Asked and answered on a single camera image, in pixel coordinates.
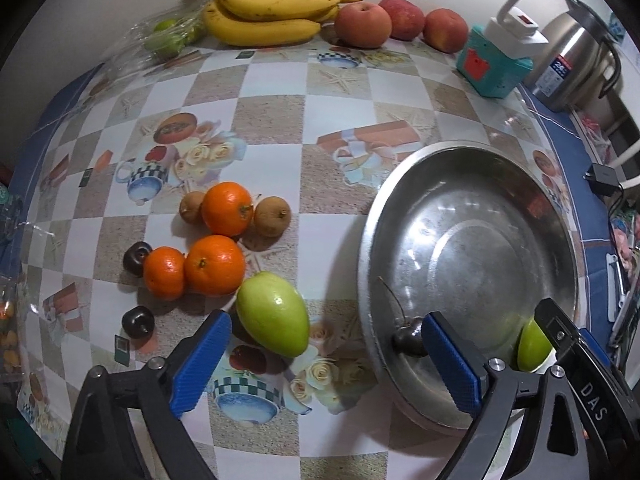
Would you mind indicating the yellow banana bunch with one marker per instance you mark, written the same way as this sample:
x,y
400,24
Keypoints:
x,y
260,30

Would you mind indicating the white power adapter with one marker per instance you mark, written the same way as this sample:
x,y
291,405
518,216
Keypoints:
x,y
520,40

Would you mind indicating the red apple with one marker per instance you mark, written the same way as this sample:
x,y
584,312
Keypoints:
x,y
446,30
362,25
402,17

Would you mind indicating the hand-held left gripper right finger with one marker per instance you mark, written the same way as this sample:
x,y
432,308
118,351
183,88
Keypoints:
x,y
452,365

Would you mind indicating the teal plastic box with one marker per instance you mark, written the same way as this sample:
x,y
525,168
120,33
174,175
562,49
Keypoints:
x,y
492,70

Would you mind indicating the checkered printed tablecloth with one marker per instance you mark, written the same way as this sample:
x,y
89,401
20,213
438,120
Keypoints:
x,y
280,125

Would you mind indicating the black power adapter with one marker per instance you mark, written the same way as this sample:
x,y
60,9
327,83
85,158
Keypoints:
x,y
602,177

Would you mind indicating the white plastic piece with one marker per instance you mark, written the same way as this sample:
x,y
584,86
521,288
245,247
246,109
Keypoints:
x,y
613,300

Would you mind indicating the large green oval fruit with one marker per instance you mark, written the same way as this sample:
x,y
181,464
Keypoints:
x,y
272,312

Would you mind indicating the clear glass cup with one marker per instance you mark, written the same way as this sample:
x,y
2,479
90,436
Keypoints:
x,y
7,210

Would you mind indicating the large brown round fruit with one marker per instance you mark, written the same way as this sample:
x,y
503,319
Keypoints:
x,y
272,216

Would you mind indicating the small orange tangerine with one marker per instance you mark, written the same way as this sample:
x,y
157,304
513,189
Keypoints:
x,y
164,272

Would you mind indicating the dark cherry with stem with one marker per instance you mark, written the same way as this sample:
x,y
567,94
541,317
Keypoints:
x,y
407,340

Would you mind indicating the clear bag of green fruit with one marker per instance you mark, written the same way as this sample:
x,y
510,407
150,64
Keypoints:
x,y
165,40

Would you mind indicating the small green oval fruit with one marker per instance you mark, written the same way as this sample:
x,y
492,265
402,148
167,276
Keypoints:
x,y
532,347

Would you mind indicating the round steel basin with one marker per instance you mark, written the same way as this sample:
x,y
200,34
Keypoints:
x,y
475,240

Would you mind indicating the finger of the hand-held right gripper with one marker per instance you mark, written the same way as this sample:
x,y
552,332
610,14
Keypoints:
x,y
592,405

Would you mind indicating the stainless steel kettle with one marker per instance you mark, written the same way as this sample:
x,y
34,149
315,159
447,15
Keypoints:
x,y
575,45

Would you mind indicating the small brown round fruit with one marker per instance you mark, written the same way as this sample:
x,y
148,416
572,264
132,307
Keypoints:
x,y
191,207

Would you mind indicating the clear bag of kumquats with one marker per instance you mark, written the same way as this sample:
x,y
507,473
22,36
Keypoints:
x,y
7,350

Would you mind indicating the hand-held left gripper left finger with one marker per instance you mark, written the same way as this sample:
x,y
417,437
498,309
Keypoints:
x,y
200,365

